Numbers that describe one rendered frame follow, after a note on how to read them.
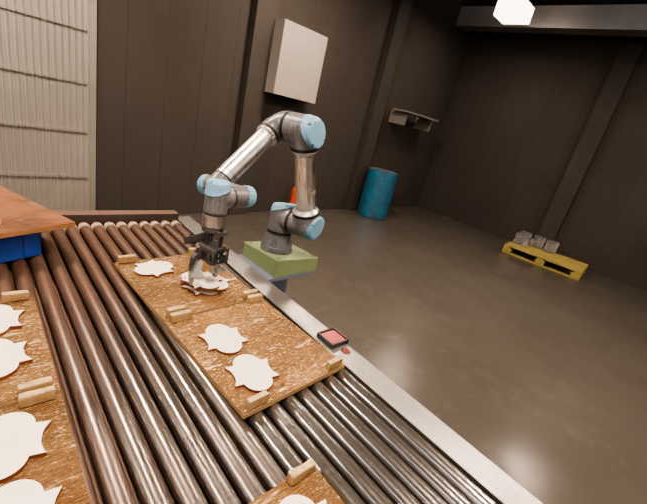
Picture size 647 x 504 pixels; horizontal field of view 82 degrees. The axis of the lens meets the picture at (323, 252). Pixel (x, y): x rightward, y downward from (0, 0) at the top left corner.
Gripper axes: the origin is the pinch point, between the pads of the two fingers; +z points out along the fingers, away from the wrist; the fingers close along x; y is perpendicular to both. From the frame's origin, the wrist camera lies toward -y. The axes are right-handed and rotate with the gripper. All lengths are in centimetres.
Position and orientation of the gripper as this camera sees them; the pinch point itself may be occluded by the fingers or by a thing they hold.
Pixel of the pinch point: (202, 279)
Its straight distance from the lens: 135.3
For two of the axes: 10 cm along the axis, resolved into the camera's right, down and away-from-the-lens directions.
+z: -2.1, 9.3, 3.1
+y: 8.2, 3.4, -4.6
